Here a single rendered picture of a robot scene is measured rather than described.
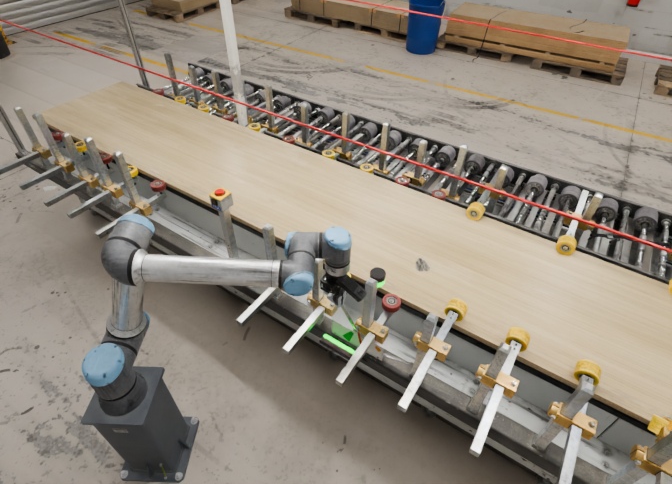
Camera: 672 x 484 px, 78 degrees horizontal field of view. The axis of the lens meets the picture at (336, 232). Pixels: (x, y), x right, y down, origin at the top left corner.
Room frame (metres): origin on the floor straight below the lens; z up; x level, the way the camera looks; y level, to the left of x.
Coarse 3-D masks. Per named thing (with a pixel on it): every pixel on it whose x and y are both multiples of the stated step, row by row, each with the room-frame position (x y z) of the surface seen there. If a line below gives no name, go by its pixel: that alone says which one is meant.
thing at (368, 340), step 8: (384, 312) 1.08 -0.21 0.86; (384, 320) 1.04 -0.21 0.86; (368, 336) 0.96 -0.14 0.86; (360, 344) 0.92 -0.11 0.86; (368, 344) 0.92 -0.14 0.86; (360, 352) 0.89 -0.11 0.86; (352, 360) 0.85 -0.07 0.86; (344, 368) 0.82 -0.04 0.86; (352, 368) 0.82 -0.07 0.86; (344, 376) 0.78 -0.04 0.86
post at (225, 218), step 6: (228, 210) 1.43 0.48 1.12; (222, 216) 1.41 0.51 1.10; (228, 216) 1.42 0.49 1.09; (222, 222) 1.41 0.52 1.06; (228, 222) 1.42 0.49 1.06; (222, 228) 1.42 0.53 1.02; (228, 228) 1.41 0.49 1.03; (228, 234) 1.40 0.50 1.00; (228, 240) 1.41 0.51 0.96; (234, 240) 1.43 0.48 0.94; (228, 246) 1.41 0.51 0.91; (234, 246) 1.42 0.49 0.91; (228, 252) 1.42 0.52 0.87; (234, 252) 1.41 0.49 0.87
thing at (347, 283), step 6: (348, 276) 1.00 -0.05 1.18; (336, 282) 0.98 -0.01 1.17; (342, 282) 0.97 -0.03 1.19; (348, 282) 0.97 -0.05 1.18; (354, 282) 0.98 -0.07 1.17; (348, 288) 0.95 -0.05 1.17; (354, 288) 0.96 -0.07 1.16; (360, 288) 0.97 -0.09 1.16; (354, 294) 0.94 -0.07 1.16; (360, 294) 0.94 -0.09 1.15; (360, 300) 0.93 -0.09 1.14
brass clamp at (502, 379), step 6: (480, 366) 0.77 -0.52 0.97; (486, 366) 0.77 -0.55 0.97; (480, 372) 0.75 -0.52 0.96; (480, 378) 0.74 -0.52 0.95; (486, 378) 0.73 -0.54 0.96; (492, 378) 0.73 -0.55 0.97; (498, 378) 0.73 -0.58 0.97; (504, 378) 0.73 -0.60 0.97; (510, 378) 0.73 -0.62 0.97; (486, 384) 0.73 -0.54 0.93; (492, 384) 0.72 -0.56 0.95; (498, 384) 0.71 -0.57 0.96; (504, 384) 0.71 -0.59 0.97; (510, 384) 0.71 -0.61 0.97; (504, 390) 0.70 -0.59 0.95; (510, 390) 0.69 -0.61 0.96; (510, 396) 0.68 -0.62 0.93
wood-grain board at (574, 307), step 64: (64, 128) 2.53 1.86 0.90; (128, 128) 2.55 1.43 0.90; (192, 128) 2.57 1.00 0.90; (192, 192) 1.85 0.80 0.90; (256, 192) 1.86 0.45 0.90; (320, 192) 1.87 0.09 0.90; (384, 192) 1.88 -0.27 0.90; (384, 256) 1.38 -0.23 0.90; (448, 256) 1.39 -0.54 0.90; (512, 256) 1.39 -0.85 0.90; (576, 256) 1.40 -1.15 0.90; (512, 320) 1.02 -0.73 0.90; (576, 320) 1.03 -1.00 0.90; (640, 320) 1.04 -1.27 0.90; (576, 384) 0.75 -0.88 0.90; (640, 384) 0.75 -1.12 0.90
